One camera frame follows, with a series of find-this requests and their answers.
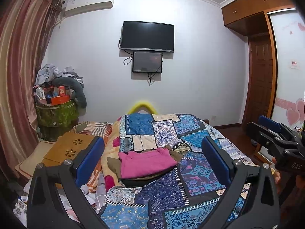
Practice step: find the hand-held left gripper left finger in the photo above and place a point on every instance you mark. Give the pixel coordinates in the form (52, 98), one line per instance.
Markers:
(91, 157)

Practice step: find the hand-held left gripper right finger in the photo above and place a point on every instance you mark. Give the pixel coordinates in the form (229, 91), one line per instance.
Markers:
(216, 162)

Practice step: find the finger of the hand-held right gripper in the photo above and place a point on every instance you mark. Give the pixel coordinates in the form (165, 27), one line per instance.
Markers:
(269, 122)
(261, 134)

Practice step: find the olive green pants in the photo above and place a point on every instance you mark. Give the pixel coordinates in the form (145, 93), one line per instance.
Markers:
(114, 165)

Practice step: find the pink pants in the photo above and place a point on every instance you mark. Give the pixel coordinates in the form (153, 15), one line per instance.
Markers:
(145, 164)

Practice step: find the person's right hand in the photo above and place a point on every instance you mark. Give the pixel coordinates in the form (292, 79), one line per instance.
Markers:
(276, 175)

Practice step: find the wooden lap desk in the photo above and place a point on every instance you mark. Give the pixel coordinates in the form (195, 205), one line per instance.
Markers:
(71, 145)

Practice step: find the pink heart stickers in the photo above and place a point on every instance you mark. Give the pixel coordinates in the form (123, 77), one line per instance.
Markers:
(294, 111)

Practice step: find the blue patchwork blanket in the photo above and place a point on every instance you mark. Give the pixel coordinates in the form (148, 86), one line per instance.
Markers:
(185, 171)

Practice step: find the brown wooden door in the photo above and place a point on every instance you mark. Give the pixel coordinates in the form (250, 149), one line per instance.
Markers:
(261, 81)

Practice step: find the green patterned basket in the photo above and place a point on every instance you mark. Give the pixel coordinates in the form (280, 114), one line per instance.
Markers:
(57, 116)

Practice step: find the beige cushion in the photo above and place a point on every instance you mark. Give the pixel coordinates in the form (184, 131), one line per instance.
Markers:
(33, 162)

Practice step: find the red and white label sticker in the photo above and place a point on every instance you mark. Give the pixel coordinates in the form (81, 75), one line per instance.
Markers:
(294, 64)

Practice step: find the orange box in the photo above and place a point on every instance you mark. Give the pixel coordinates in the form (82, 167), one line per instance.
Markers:
(59, 98)

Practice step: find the grey neck pillow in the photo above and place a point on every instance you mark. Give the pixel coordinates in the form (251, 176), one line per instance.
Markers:
(76, 88)

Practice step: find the white sliding wardrobe door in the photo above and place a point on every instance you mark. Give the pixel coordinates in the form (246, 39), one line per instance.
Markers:
(288, 52)

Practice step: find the pile of grey clothes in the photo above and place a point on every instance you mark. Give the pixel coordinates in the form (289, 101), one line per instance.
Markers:
(54, 71)

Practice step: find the striped pink curtain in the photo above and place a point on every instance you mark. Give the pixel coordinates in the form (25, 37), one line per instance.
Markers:
(19, 76)

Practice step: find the brown wooden overhead cabinet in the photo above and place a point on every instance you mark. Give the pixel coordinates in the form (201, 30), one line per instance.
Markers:
(252, 7)

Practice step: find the white air conditioner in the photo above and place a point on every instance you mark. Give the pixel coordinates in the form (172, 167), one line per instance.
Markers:
(88, 3)

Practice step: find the small black wall monitor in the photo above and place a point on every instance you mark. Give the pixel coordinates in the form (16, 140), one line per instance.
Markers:
(147, 62)

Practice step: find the black wall television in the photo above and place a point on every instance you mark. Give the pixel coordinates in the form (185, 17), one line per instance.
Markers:
(147, 36)

